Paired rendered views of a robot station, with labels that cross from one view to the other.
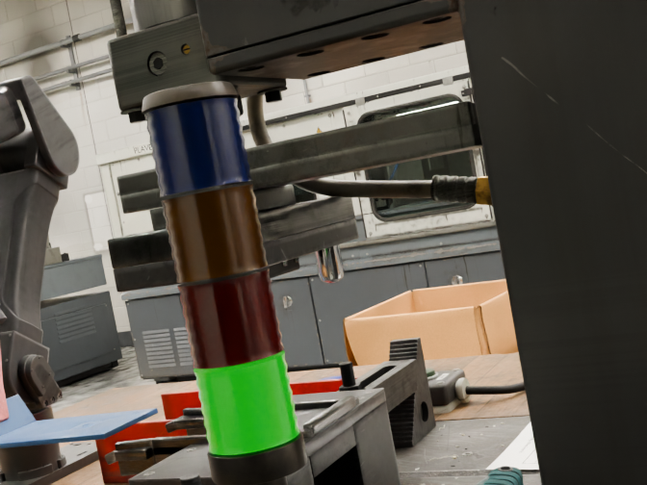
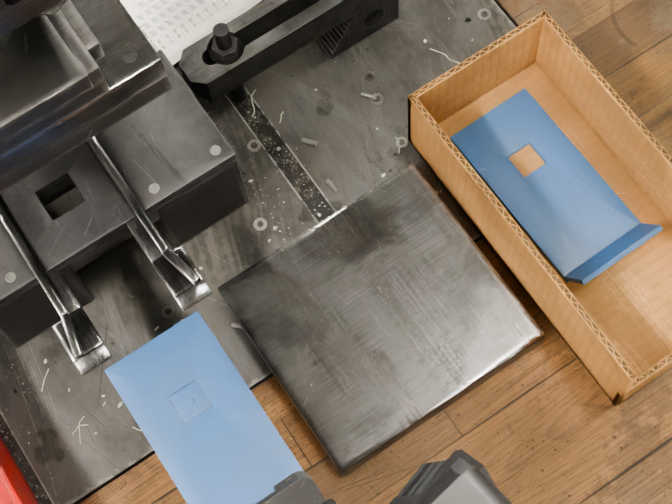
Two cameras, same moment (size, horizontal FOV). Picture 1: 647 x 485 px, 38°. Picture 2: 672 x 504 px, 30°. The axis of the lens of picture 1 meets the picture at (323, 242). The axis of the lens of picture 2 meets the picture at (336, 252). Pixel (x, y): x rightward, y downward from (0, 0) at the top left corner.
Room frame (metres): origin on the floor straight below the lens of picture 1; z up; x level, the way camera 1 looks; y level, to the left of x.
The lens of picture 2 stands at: (0.87, 0.43, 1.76)
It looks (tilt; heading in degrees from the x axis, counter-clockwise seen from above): 69 degrees down; 218
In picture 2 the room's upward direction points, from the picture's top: 9 degrees counter-clockwise
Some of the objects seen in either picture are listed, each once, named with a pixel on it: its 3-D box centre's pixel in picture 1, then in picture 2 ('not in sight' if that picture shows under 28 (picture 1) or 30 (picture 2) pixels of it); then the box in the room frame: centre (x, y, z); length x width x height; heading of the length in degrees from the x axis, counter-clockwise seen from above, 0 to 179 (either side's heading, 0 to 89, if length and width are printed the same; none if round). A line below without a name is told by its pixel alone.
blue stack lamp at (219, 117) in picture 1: (198, 147); not in sight; (0.39, 0.04, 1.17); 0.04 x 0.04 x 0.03
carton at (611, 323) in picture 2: not in sight; (583, 203); (0.51, 0.37, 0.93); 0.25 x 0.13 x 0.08; 63
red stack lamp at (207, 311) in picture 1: (231, 317); not in sight; (0.39, 0.04, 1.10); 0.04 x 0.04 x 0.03
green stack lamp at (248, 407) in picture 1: (246, 400); not in sight; (0.39, 0.04, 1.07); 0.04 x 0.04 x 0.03
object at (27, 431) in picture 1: (56, 415); (212, 435); (0.79, 0.25, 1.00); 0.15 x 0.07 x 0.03; 63
